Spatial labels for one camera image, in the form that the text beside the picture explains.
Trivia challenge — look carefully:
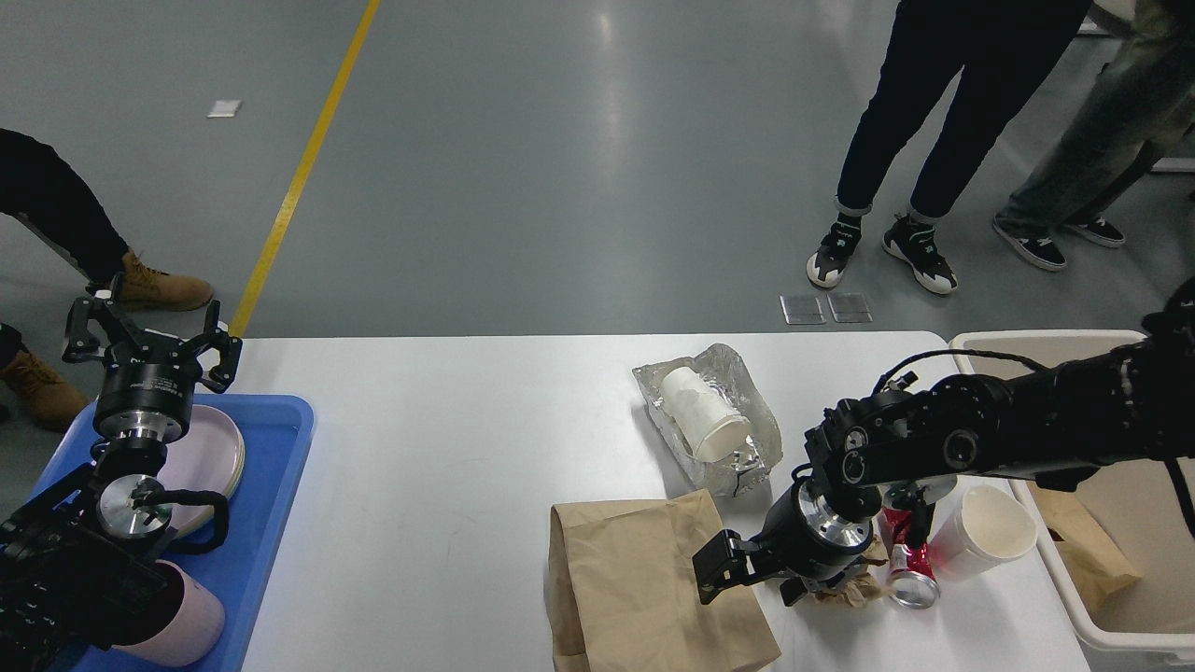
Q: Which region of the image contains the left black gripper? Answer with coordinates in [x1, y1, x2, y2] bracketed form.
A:
[63, 271, 244, 445]

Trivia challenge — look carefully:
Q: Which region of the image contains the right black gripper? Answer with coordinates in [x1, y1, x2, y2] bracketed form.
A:
[692, 481, 880, 607]

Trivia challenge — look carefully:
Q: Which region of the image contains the pink plate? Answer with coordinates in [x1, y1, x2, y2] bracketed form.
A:
[155, 405, 245, 500]

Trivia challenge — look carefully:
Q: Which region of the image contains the large brown paper bag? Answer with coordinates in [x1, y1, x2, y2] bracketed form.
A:
[547, 490, 780, 671]

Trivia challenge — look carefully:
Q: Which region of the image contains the white paper cup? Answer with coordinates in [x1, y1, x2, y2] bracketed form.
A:
[660, 367, 752, 463]

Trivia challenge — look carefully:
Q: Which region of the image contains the clear plastic wrapper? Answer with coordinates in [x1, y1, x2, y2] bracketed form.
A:
[631, 342, 782, 497]

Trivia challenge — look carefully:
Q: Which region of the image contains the pink cup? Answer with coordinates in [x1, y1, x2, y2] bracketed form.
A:
[112, 560, 225, 668]

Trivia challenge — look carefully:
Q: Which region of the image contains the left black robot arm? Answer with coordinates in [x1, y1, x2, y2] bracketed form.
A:
[4, 273, 243, 671]

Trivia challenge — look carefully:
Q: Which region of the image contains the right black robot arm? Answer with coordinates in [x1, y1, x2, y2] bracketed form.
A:
[693, 281, 1194, 605]

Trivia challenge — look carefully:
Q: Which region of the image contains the crumpled brown paper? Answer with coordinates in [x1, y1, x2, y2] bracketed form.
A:
[814, 534, 893, 609]

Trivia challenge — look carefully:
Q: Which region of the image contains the blue plastic tray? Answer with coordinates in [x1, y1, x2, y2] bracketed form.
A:
[29, 393, 315, 671]

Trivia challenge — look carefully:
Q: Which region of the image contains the crushed red soda can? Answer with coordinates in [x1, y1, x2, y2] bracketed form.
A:
[880, 506, 940, 609]

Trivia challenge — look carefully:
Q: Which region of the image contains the person with tan boots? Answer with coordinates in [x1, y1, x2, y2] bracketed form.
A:
[1, 129, 214, 433]

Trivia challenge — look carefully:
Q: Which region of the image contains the white bowl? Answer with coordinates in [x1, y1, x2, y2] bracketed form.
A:
[929, 484, 1038, 580]

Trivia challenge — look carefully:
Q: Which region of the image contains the grey floor plate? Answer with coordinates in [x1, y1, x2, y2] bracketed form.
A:
[827, 292, 874, 324]
[780, 294, 827, 325]

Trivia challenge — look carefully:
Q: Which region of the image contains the beige plastic bin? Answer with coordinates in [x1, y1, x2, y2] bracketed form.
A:
[950, 330, 1194, 668]

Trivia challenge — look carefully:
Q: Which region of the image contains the person in dark trousers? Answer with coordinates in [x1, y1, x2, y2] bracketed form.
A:
[807, 0, 1093, 297]

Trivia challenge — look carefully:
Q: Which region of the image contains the person in grey trousers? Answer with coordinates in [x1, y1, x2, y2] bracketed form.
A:
[991, 1, 1194, 271]

